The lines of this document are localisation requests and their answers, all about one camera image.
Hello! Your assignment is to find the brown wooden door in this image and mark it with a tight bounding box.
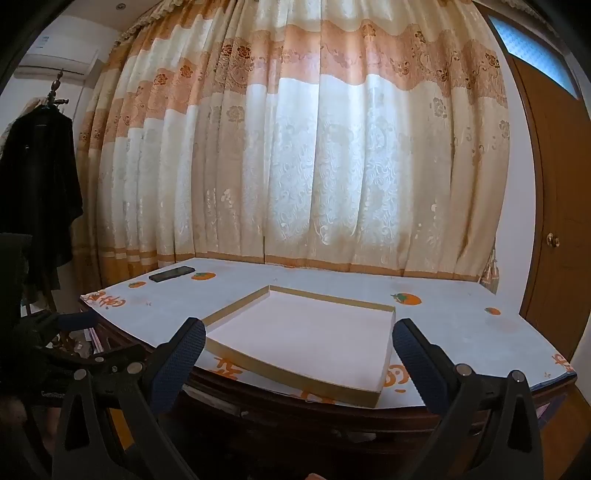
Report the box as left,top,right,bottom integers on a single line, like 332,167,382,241
475,4,591,366

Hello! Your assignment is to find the cream and orange floral curtain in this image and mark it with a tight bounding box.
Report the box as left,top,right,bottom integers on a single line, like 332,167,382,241
76,0,512,283

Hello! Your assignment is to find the frosted transom window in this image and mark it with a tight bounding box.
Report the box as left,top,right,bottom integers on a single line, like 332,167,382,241
487,14,581,100

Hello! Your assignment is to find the wooden coat rack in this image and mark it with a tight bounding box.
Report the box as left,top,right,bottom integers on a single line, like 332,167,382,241
44,69,71,112

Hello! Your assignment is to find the black remote control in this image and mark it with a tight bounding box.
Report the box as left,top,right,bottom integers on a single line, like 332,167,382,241
148,266,196,284

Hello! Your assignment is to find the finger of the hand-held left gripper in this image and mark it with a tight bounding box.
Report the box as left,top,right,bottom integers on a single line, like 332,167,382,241
28,310,101,340
44,339,155,376

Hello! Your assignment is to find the curtain tieback tassel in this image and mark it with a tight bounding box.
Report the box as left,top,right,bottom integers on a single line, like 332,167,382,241
480,247,500,294

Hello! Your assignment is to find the white shallow box gold edge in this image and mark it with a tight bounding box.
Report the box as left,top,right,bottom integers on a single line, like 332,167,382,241
202,285,397,409

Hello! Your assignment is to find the black coat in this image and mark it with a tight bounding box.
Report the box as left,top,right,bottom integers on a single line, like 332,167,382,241
0,108,85,296

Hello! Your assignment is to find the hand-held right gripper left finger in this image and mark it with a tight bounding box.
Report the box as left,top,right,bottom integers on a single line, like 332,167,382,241
51,316,207,480

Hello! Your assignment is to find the white wall air conditioner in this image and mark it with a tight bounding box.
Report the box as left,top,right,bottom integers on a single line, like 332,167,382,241
14,34,100,77

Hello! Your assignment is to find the dark wooden table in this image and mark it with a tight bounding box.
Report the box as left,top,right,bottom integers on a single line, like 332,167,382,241
78,300,578,480

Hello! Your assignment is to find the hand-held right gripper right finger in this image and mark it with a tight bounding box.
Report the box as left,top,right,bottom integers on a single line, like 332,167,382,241
390,318,546,480

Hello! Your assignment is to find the beige quilted garment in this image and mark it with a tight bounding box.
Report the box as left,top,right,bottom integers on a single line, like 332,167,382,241
0,95,48,153

